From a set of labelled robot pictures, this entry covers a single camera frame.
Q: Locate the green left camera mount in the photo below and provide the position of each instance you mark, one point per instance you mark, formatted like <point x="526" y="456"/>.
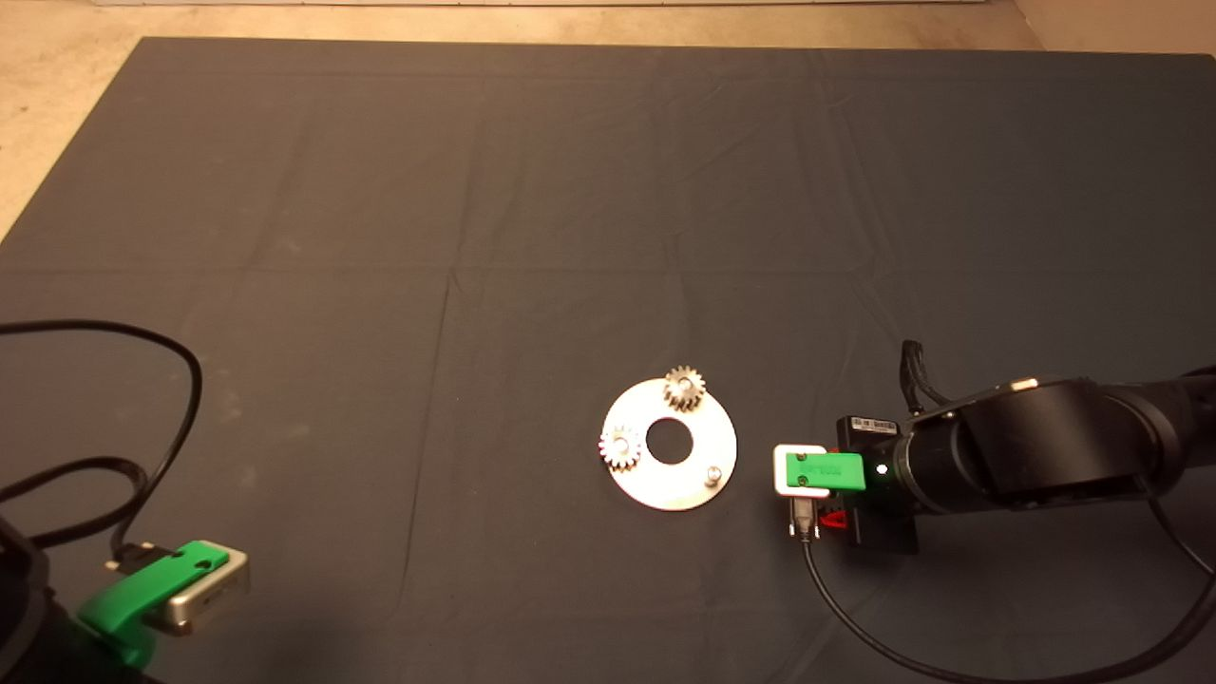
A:
<point x="142" y="589"/>

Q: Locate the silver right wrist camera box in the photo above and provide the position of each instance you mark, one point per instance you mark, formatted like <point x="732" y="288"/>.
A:
<point x="779" y="470"/>

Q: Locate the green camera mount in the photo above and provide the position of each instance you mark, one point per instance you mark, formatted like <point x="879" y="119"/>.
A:
<point x="142" y="589"/>
<point x="826" y="471"/>

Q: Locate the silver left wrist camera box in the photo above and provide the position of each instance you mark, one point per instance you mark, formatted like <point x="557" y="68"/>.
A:
<point x="214" y="594"/>

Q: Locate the dark grey table cloth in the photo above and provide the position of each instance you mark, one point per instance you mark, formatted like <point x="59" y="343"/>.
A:
<point x="380" y="237"/>

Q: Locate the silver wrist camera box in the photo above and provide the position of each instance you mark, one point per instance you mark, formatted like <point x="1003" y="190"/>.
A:
<point x="214" y="594"/>
<point x="779" y="470"/>

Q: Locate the round metal carrier plate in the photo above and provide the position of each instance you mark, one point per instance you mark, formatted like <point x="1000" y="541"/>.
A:
<point x="665" y="494"/>

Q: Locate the green right camera mount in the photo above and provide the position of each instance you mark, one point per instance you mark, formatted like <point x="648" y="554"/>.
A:
<point x="826" y="471"/>

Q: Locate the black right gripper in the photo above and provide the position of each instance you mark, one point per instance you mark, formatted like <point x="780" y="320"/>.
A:
<point x="883" y="470"/>

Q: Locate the small steel planetary gear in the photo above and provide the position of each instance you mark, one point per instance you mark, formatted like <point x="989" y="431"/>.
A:
<point x="622" y="448"/>
<point x="684" y="389"/>

